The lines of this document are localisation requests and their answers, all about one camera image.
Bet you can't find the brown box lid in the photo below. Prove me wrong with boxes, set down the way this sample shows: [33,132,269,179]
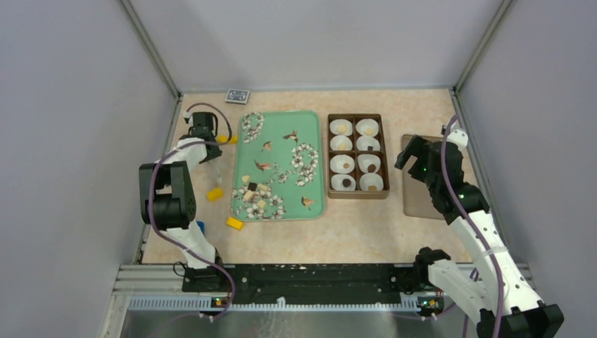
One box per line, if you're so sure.
[401,157,444,220]

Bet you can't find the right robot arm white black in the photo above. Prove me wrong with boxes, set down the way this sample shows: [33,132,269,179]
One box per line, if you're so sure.
[395,128,565,337]

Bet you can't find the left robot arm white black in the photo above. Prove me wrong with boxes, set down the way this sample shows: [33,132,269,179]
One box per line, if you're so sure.
[139,112,226,291]

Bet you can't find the brown chocolate box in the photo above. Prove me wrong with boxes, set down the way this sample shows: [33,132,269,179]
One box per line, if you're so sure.
[327,113,390,200]

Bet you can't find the yellow curved block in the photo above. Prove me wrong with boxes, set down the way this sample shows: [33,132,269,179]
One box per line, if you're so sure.
[216,135,238,144]

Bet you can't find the yellow block middle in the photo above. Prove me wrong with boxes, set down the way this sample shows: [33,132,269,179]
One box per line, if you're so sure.
[206,187,223,202]

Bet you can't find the white paper cup far right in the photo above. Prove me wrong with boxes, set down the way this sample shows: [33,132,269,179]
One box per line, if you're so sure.
[356,118,379,137]

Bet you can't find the white paper cup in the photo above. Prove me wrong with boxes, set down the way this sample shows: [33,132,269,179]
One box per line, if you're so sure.
[356,136,381,151]
[329,154,355,174]
[359,173,384,192]
[356,118,379,137]
[329,135,353,151]
[331,174,356,192]
[357,154,382,173]
[329,119,353,136]

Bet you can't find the blue card deck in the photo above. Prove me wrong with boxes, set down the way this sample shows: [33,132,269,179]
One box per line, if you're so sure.
[225,89,251,105]

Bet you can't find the white paper cup near right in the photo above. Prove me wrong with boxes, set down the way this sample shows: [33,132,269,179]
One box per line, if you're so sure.
[359,173,384,192]

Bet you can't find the blue toy car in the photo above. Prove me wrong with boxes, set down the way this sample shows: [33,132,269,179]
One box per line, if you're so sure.
[196,220,205,234]

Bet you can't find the yellow block near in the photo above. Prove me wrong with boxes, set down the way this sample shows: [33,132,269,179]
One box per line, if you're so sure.
[226,217,244,231]

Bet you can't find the green floral tray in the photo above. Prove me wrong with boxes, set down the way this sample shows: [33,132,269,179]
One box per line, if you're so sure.
[231,111,325,222]

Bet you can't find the white paper cup far left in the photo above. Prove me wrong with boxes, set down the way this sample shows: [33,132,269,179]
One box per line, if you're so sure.
[329,119,353,136]

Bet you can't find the white paper cup near left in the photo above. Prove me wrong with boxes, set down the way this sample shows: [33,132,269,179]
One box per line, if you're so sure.
[331,174,356,192]

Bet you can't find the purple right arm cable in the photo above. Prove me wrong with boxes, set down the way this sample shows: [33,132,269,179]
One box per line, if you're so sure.
[440,114,505,338]

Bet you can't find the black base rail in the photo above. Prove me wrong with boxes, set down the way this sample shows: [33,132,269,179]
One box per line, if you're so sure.
[182,263,444,305]

